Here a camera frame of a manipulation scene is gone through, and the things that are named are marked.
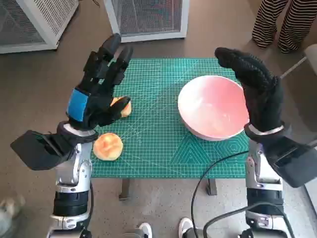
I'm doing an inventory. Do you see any long black cable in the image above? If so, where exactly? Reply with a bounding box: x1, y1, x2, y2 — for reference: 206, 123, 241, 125
191, 150, 250, 238

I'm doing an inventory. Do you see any white perforated metal cabinet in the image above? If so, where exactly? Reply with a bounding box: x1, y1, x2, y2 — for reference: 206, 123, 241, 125
0, 0, 80, 54

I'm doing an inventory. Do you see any round toy bread bun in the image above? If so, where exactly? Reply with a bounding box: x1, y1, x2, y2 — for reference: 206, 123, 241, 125
93, 132, 124, 161

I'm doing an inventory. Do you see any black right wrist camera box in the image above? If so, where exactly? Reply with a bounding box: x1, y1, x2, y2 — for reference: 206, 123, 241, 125
268, 135, 317, 188

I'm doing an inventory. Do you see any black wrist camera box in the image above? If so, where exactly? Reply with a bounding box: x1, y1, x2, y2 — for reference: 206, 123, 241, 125
268, 135, 317, 188
10, 130, 75, 171

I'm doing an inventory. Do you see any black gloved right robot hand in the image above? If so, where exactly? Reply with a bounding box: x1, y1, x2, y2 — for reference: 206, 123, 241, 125
214, 47, 285, 132

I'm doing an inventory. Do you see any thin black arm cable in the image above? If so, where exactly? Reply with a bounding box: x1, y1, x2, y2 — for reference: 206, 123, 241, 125
89, 182, 95, 225

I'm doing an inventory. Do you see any pink bowl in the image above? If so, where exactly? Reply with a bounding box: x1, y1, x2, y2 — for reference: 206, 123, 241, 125
177, 75, 250, 142

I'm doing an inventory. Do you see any grey fuzzy object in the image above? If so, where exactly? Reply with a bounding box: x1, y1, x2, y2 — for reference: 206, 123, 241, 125
0, 194, 27, 238

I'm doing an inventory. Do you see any looped black cable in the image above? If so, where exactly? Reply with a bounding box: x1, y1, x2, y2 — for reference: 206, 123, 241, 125
203, 202, 295, 238

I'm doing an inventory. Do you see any green cutting mat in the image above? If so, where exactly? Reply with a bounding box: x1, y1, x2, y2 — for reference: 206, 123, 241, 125
90, 58, 251, 179

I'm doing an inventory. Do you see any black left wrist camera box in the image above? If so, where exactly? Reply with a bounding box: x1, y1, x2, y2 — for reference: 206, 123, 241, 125
10, 130, 75, 171

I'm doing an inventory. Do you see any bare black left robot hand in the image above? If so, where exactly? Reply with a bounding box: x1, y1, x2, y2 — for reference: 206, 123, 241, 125
64, 33, 134, 131

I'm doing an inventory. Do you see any white flat panel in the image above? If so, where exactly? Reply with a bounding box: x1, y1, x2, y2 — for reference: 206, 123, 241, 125
306, 184, 317, 208

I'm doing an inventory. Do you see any white mesh front cabinet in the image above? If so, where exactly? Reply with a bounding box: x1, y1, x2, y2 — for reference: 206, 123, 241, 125
103, 0, 187, 43

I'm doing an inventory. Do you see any dark metal table leg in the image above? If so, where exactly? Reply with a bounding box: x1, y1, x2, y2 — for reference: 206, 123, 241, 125
118, 178, 131, 201
207, 178, 218, 196

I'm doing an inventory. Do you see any long braided toy bread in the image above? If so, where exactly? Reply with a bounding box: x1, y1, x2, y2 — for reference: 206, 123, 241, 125
110, 97, 133, 119

